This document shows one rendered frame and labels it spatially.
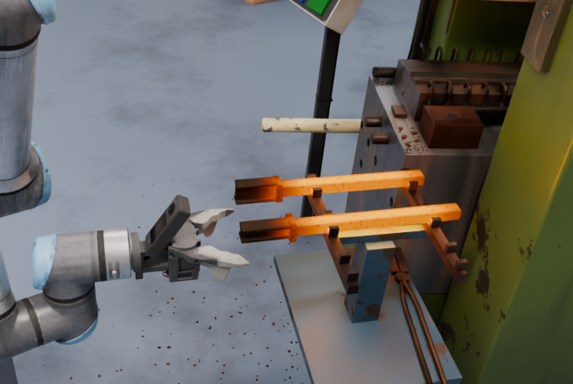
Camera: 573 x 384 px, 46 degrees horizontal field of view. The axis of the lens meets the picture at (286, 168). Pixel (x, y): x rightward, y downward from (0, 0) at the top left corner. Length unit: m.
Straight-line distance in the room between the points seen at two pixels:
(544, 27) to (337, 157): 1.88
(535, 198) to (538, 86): 0.22
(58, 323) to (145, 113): 2.18
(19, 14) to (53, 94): 2.47
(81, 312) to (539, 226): 0.88
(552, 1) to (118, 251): 0.90
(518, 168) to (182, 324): 1.28
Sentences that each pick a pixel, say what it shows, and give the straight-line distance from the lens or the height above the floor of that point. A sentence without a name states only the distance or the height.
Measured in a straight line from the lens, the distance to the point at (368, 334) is 1.48.
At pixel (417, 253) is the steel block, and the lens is 1.75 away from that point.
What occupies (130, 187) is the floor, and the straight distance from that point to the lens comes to 2.89.
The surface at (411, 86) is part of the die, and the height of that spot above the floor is 0.97.
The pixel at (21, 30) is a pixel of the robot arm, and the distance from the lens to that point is 1.14.
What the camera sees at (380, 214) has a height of 0.93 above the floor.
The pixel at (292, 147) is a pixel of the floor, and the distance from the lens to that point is 3.17.
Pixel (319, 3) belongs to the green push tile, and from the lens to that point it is 2.04.
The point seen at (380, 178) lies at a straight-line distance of 1.44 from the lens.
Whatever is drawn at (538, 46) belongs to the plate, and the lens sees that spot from 1.41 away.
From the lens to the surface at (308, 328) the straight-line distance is 1.47.
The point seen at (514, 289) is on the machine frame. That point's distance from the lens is 1.54.
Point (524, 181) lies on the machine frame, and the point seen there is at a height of 0.96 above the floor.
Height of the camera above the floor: 1.74
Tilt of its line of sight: 35 degrees down
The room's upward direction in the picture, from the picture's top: 6 degrees clockwise
